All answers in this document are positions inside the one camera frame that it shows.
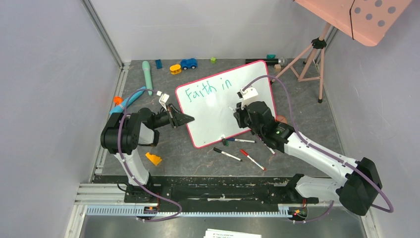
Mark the green marker cap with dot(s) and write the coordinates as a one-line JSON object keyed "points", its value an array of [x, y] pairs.
{"points": [[224, 142]]}

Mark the black whiteboard marker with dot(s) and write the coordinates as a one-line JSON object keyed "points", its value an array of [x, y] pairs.
{"points": [[226, 154]]}

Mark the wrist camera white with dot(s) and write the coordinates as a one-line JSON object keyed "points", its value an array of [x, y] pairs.
{"points": [[163, 97], [246, 96]]}

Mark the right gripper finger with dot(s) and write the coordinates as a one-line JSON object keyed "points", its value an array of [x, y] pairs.
{"points": [[241, 111], [242, 119]]}

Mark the yellow plastic wedge block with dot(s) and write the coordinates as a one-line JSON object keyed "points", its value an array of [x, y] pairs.
{"points": [[156, 160]]}

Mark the blue whiteboard marker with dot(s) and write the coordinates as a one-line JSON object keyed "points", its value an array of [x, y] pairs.
{"points": [[241, 140]]}

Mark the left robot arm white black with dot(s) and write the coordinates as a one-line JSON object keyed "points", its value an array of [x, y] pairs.
{"points": [[123, 133]]}

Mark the purple whiteboard marker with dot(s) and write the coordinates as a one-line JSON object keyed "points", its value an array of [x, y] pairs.
{"points": [[271, 150]]}

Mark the wooden cube block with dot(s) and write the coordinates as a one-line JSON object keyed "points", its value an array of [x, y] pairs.
{"points": [[277, 68]]}

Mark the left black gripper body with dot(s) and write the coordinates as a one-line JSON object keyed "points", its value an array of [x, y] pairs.
{"points": [[161, 119]]}

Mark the yellow oval toy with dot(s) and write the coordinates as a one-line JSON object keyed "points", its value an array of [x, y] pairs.
{"points": [[175, 69]]}

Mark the orange toy piece left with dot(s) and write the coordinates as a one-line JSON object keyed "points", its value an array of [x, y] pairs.
{"points": [[117, 100]]}

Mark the red whiteboard marker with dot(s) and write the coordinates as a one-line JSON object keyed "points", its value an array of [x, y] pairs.
{"points": [[253, 160]]}

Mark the pink tripod stand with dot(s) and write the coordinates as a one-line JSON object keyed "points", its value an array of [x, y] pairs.
{"points": [[317, 45]]}

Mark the blue toy car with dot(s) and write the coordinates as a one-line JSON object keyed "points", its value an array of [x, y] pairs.
{"points": [[188, 64]]}

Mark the pink framed whiteboard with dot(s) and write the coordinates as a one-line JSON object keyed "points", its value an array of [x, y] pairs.
{"points": [[208, 101]]}

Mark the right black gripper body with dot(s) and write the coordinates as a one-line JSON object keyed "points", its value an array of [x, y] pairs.
{"points": [[242, 116]]}

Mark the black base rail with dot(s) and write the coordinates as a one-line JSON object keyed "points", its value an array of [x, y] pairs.
{"points": [[195, 193]]}

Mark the mint green toy tube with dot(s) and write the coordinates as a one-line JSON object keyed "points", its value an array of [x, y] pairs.
{"points": [[147, 76]]}

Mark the pink perforated board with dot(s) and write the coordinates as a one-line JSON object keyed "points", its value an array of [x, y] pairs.
{"points": [[365, 21]]}

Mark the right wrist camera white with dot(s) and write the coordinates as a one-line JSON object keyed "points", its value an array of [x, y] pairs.
{"points": [[246, 96]]}

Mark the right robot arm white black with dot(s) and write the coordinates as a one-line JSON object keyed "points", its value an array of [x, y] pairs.
{"points": [[355, 184]]}

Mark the white paper sheet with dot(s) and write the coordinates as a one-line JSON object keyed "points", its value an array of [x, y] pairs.
{"points": [[213, 233]]}

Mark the dark blue block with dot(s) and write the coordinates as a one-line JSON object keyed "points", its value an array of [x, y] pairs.
{"points": [[158, 64]]}

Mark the orange semicircle toy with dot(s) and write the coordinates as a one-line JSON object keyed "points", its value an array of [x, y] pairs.
{"points": [[281, 119]]}

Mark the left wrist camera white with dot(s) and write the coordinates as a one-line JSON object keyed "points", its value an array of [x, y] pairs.
{"points": [[163, 97]]}

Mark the blue toy tube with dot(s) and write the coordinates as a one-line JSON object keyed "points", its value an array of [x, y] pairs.
{"points": [[126, 102]]}

